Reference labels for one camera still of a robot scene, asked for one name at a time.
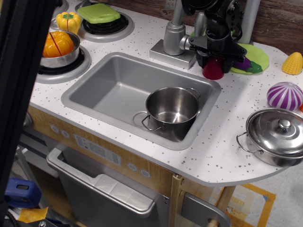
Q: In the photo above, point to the purple toy eggplant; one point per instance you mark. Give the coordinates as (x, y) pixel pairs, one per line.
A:
(248, 66)

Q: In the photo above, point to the blue clamp tool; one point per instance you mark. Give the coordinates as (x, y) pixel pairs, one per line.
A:
(22, 193)

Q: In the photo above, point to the red toy sweet potato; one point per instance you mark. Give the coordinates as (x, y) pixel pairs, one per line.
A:
(213, 69)

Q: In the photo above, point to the steel saucepan on burner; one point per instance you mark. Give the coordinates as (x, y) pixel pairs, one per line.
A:
(63, 60)

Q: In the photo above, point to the black foreground post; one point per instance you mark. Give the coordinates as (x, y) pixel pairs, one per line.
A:
(24, 25)

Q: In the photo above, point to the silver dishwasher door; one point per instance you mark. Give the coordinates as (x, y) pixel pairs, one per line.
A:
(102, 197)

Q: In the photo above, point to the steel pot in sink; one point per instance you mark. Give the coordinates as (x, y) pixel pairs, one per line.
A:
(172, 109)

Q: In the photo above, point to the front left stove burner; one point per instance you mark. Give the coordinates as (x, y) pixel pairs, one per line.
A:
(62, 74)

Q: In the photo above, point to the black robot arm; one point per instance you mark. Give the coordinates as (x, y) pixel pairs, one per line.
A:
(222, 31)

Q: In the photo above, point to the steel pot with lid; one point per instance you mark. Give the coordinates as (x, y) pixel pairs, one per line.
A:
(275, 136)

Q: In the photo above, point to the grey toy sink basin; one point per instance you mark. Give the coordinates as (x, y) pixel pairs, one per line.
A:
(116, 88)

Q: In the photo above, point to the green cutting board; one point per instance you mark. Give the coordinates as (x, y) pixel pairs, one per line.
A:
(98, 13)

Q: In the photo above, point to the stove burner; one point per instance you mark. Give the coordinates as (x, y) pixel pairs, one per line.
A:
(62, 74)
(61, 6)
(107, 32)

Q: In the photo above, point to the back left stove burner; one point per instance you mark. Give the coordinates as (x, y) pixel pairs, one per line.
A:
(61, 6)

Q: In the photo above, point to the silver toy faucet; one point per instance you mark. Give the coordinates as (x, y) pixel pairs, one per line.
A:
(168, 50)

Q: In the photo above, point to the yellow toy bell pepper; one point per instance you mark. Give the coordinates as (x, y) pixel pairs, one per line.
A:
(69, 21)

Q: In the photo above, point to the back right stove burner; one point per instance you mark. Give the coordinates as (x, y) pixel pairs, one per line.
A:
(107, 32)

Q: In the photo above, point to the yellow toy corn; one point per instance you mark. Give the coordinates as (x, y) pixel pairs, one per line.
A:
(293, 64)

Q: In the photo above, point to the orange toy pumpkin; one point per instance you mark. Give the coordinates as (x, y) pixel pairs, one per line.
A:
(57, 44)

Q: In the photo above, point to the silver vertical pole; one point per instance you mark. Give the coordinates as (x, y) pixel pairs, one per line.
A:
(250, 14)

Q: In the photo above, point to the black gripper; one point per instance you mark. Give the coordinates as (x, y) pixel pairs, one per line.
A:
(224, 47)

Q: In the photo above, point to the purple striped toy onion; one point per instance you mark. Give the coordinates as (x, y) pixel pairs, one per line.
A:
(285, 95)

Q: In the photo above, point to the grey rounded cabinet door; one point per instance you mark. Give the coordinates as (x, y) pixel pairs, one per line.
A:
(201, 212)

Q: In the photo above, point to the light green plate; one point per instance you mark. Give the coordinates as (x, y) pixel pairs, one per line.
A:
(256, 55)

